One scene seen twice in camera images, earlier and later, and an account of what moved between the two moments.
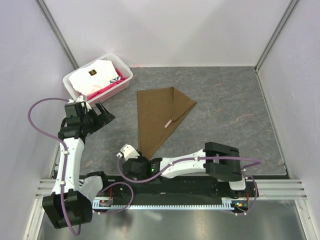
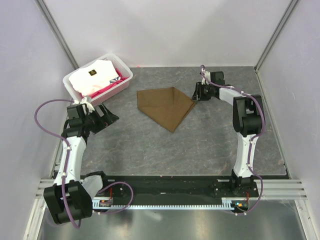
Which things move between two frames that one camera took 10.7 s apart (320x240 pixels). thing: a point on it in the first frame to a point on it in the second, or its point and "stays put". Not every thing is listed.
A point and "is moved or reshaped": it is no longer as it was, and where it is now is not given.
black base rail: (149, 188) stays put
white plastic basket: (98, 79) stays put
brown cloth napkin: (159, 110) is moved or reshaped
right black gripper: (141, 157) to (197, 95)
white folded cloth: (90, 79) stays put
